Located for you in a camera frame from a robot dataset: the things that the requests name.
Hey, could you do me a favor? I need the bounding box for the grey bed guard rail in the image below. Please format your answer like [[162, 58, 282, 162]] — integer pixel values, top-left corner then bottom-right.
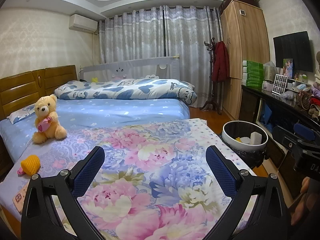
[[80, 54, 181, 82]]

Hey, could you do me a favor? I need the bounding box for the clear plastic bag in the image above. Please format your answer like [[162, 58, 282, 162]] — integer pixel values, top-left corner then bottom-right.
[[262, 60, 277, 82]]

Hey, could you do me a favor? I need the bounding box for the standing photo frame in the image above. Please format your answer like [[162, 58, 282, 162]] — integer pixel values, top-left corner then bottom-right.
[[282, 58, 296, 79]]

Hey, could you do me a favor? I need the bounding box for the blue and white quilt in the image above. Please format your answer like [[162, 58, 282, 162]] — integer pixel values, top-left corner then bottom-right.
[[54, 78, 198, 105]]

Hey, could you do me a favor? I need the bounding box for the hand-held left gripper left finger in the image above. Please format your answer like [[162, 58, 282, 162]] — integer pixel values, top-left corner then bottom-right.
[[21, 146, 105, 240]]

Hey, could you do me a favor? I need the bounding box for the person's right hand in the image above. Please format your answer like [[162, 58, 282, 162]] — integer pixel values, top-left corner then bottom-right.
[[291, 177, 315, 227]]

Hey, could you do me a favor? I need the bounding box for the sheet of small photos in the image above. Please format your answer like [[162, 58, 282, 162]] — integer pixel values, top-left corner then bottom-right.
[[271, 74, 288, 95]]

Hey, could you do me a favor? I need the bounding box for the red coat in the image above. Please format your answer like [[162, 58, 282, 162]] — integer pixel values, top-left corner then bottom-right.
[[212, 41, 230, 82]]

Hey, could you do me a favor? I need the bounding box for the yellow teddy bear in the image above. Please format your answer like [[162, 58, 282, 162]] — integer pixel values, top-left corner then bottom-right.
[[32, 94, 68, 144]]

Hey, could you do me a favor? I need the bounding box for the black television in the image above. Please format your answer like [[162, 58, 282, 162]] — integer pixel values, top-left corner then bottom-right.
[[273, 31, 314, 72]]

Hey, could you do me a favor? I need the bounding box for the floral blanket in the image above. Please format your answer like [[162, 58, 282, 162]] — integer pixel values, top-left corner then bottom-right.
[[0, 119, 260, 240]]

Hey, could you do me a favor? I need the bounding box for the stack of green boxes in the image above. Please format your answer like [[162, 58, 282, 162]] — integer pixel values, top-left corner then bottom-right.
[[242, 60, 264, 88]]

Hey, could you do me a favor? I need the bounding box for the grey patterned curtain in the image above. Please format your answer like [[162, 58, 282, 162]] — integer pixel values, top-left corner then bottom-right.
[[163, 5, 224, 110], [98, 9, 165, 64]]

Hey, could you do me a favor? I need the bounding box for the white trash bin black liner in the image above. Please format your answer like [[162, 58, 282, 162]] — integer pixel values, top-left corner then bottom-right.
[[222, 120, 269, 168]]

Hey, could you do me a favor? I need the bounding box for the white air conditioner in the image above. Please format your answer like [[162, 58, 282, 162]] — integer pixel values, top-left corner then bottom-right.
[[69, 14, 98, 33]]

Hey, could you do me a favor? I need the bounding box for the black cabinet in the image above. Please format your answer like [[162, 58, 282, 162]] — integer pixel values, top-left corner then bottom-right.
[[241, 84, 320, 200]]

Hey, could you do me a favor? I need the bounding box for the white and yellow sponge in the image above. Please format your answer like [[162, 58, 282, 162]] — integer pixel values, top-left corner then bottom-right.
[[250, 131, 263, 145]]

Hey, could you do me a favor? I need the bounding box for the pink phone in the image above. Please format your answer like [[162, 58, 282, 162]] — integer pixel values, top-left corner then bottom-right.
[[12, 183, 31, 214]]

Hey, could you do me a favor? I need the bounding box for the bed with blue sheet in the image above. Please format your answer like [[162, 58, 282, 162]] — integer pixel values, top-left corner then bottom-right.
[[0, 97, 190, 160]]

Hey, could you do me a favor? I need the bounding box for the blue patterned pillow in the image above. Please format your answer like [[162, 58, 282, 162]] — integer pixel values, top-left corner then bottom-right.
[[7, 104, 37, 124]]

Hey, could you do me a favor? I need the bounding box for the brown patterned bag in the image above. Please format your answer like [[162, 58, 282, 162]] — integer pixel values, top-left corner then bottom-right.
[[296, 90, 313, 110]]

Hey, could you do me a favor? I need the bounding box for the grey plastic bag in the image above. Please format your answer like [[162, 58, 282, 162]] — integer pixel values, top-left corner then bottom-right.
[[281, 90, 297, 100]]

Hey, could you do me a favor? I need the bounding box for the yellow foam fruit net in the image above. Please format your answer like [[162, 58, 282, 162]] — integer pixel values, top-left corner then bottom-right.
[[20, 155, 41, 175]]

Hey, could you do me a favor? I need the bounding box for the wooden headboard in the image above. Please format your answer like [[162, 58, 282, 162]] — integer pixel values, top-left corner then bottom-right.
[[0, 65, 77, 120]]

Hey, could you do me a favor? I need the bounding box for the wooden wardrobe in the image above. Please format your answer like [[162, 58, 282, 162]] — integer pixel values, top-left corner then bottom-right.
[[220, 0, 270, 120]]

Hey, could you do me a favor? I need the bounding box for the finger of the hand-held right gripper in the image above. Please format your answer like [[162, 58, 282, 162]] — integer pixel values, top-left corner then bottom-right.
[[293, 122, 320, 145], [272, 125, 299, 153]]

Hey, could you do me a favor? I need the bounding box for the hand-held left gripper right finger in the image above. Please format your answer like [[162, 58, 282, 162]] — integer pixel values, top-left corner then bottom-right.
[[205, 145, 288, 240]]

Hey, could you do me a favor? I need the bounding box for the dark wooden coat rack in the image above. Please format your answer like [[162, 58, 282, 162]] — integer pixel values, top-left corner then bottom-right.
[[199, 37, 224, 112]]

